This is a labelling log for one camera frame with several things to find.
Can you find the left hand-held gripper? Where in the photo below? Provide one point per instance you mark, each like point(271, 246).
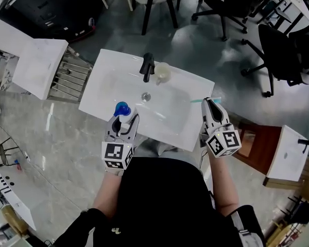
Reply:
point(116, 153)

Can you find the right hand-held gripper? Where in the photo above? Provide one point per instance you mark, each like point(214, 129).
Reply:
point(224, 141)

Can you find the blue-capped white bottle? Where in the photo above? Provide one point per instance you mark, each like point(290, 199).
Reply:
point(123, 108)

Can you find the teal toothbrush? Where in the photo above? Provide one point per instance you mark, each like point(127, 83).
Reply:
point(195, 101)

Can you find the person's left forearm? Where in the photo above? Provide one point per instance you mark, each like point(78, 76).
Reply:
point(108, 194)

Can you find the person's right forearm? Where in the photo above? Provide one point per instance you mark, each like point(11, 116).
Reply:
point(224, 186)

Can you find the chrome sink drain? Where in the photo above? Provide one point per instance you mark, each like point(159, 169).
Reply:
point(145, 96)

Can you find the person's grey trousers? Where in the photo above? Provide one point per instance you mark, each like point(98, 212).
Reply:
point(157, 150)

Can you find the large white sink basin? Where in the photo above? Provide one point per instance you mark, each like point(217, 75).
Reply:
point(167, 117)

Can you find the translucent white cup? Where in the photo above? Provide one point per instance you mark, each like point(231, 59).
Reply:
point(162, 71)

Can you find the black curved faucet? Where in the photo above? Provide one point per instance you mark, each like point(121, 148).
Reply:
point(147, 66)

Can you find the metal bar rack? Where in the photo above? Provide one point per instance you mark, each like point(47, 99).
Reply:
point(72, 76)

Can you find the small white sink basin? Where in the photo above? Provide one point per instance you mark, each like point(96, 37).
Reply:
point(288, 156)

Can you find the person's black shirt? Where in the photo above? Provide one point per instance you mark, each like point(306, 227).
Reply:
point(164, 204)

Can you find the black mesh office chair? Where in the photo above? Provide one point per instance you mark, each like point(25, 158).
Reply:
point(280, 53)
point(221, 1)

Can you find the black angled faucet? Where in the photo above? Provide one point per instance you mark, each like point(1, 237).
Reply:
point(305, 143)

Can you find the flat white basin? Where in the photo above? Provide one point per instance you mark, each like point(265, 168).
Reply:
point(38, 66)

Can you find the black metal stool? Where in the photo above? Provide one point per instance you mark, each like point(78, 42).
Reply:
point(2, 150)

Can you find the black machine housing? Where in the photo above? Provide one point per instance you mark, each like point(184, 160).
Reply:
point(49, 9)

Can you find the white desk with black legs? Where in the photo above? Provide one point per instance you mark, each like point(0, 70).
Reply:
point(298, 1)

